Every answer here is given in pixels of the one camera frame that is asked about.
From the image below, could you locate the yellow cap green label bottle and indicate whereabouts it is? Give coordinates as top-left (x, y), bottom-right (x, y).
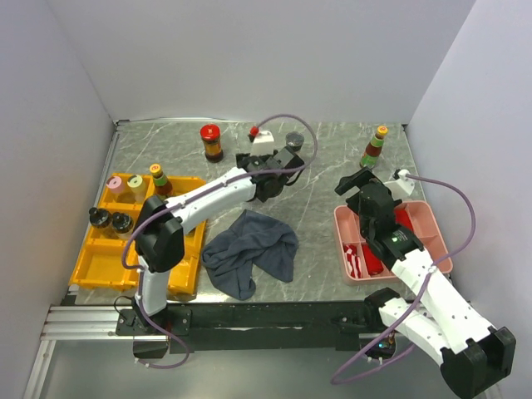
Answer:
top-left (150, 163), bottom-right (173, 200)

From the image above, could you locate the green lid cream bottle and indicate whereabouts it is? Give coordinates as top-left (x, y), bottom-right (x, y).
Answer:
top-left (127, 175), bottom-right (146, 204)

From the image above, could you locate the white powder bottle black cap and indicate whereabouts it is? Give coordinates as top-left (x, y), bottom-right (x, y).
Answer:
top-left (111, 212), bottom-right (135, 240)

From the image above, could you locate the round black cap dark bottle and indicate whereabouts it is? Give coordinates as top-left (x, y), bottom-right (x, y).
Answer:
top-left (88, 207), bottom-right (113, 239)

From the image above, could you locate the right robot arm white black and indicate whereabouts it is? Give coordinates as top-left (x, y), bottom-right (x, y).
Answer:
top-left (331, 167), bottom-right (516, 398)

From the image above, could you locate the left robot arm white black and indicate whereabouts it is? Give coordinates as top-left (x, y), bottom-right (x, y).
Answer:
top-left (131, 146), bottom-right (306, 334)

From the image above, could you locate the yellow cap chili sauce bottle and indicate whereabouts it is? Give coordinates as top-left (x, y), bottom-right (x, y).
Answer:
top-left (359, 126), bottom-right (388, 169)

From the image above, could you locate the salt grinder black top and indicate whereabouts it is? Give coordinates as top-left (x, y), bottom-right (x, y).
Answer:
top-left (285, 131), bottom-right (304, 152)

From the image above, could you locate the pink compartment tray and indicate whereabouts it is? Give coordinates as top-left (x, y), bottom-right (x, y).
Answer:
top-left (333, 200), bottom-right (447, 286)

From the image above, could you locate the red white striped packet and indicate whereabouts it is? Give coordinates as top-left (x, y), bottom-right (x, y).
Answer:
top-left (342, 244), bottom-right (362, 278)

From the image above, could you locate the red packet in tray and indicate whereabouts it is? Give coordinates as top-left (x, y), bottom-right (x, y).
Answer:
top-left (362, 244), bottom-right (384, 276)

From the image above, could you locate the red lid sauce jar left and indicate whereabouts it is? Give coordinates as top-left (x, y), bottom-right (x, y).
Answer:
top-left (199, 124), bottom-right (224, 163)

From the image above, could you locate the dark blue cloth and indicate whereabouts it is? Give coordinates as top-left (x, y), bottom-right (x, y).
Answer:
top-left (201, 209), bottom-right (298, 301)

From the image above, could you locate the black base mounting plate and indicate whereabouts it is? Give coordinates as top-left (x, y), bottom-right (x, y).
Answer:
top-left (116, 301), bottom-right (385, 358)

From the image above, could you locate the pink lid bottle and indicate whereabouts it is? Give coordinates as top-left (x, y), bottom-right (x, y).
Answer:
top-left (106, 175), bottom-right (126, 202)

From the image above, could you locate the yellow compartment organizer tray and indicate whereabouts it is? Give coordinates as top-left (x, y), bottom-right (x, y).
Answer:
top-left (70, 172), bottom-right (207, 294)

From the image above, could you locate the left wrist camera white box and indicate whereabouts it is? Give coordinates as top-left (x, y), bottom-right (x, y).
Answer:
top-left (249, 126), bottom-right (274, 156)

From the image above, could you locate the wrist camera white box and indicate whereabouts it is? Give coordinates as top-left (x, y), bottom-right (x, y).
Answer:
top-left (249, 126), bottom-right (274, 156)
top-left (384, 169), bottom-right (415, 200)

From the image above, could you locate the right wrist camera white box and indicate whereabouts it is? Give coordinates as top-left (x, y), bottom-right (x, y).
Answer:
top-left (384, 169), bottom-right (415, 200)

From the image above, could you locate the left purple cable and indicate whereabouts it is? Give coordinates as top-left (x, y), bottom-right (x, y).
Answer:
top-left (121, 112), bottom-right (319, 370)

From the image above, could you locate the purple cable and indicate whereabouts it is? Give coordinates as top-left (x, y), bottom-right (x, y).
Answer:
top-left (330, 174), bottom-right (477, 386)
top-left (121, 112), bottom-right (319, 370)

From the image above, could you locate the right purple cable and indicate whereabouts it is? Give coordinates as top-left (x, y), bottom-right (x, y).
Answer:
top-left (330, 174), bottom-right (477, 386)

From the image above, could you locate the aluminium frame rail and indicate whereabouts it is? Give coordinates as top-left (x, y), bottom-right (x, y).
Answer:
top-left (22, 305), bottom-right (164, 398)

